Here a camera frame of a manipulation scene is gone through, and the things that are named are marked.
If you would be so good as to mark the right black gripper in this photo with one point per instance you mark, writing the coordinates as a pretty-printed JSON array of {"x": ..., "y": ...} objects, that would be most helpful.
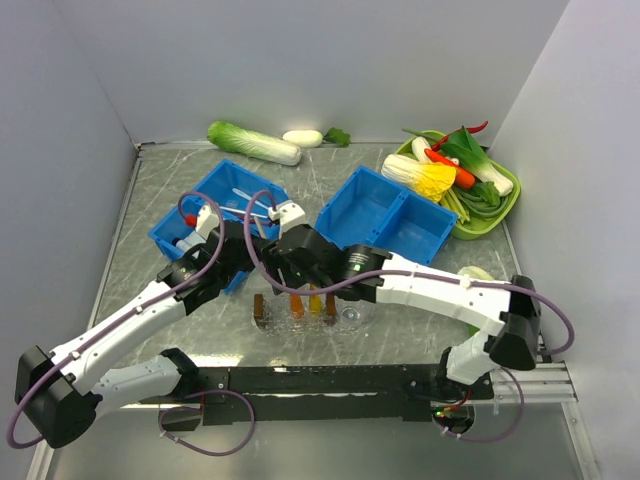
[{"x": 273, "y": 259}]

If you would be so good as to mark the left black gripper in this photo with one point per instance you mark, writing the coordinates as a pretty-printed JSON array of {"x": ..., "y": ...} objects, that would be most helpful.
[{"x": 248, "y": 265}]

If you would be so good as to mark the yellow capped tube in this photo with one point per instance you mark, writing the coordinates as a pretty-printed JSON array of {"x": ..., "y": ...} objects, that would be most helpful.
[{"x": 316, "y": 305}]

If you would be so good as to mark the orange toothpaste tube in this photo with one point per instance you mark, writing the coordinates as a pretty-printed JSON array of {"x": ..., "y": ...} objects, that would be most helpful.
[{"x": 296, "y": 307}]

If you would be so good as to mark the clear plastic cup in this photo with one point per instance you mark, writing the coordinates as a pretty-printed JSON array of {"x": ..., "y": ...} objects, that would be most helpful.
[{"x": 353, "y": 315}]

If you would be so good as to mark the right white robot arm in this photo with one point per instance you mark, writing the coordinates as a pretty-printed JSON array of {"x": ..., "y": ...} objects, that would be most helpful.
[{"x": 505, "y": 315}]

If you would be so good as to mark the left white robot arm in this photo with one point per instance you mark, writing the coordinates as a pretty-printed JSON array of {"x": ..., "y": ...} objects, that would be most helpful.
[{"x": 62, "y": 392}]

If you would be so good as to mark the grey metal toothbrush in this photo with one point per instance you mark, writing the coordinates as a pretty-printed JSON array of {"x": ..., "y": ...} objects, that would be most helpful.
[{"x": 261, "y": 226}]

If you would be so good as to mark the red blue toothbrush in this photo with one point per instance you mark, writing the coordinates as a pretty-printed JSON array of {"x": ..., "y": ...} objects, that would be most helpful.
[{"x": 241, "y": 213}]

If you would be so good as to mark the white toothpaste tube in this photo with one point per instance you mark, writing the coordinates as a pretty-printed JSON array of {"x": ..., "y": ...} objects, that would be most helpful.
[{"x": 188, "y": 242}]

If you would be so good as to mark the white toothbrush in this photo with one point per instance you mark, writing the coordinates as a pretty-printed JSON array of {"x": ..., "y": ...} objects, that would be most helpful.
[{"x": 248, "y": 197}]

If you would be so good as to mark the green vegetable tray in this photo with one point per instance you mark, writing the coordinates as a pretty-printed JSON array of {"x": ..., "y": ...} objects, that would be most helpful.
[{"x": 414, "y": 148}]

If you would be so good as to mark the left blue storage bin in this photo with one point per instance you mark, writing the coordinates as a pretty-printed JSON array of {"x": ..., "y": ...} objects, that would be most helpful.
[{"x": 218, "y": 186}]

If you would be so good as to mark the blue storage bin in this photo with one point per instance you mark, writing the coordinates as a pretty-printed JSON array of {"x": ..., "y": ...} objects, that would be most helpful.
[
  {"x": 218, "y": 186},
  {"x": 373, "y": 210}
]

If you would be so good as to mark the right blue storage bin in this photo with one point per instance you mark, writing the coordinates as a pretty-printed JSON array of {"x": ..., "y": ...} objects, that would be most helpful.
[{"x": 373, "y": 210}]

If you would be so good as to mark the white radish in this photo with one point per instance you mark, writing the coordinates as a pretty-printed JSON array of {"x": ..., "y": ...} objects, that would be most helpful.
[{"x": 304, "y": 138}]

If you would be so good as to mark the green napa cabbage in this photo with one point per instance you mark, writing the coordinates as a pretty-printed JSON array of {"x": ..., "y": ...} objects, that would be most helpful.
[{"x": 234, "y": 139}]

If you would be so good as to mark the yellow white cabbage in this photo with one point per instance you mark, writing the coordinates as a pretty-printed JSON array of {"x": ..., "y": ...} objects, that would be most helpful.
[{"x": 429, "y": 180}]

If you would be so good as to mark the small green cabbage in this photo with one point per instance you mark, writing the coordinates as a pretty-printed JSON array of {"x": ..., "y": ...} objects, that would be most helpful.
[{"x": 475, "y": 273}]

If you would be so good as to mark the orange carrot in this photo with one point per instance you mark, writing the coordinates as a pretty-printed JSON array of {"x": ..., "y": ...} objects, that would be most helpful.
[{"x": 463, "y": 179}]

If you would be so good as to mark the green beans bundle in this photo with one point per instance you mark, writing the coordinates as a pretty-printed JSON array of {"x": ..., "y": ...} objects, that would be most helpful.
[{"x": 468, "y": 207}]

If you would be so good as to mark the bok choy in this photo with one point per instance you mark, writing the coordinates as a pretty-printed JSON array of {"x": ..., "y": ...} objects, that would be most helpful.
[{"x": 463, "y": 146}]

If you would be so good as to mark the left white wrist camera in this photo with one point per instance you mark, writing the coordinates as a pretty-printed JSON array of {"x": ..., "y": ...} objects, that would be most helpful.
[{"x": 202, "y": 224}]

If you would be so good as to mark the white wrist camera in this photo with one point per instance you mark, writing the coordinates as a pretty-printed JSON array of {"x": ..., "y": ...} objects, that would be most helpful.
[
  {"x": 287, "y": 215},
  {"x": 202, "y": 224}
]

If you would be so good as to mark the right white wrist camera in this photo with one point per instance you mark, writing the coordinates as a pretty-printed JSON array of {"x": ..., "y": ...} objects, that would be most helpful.
[{"x": 287, "y": 215}]

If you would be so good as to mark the black base frame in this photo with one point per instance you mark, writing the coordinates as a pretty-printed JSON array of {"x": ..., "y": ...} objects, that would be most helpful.
[{"x": 404, "y": 391}]

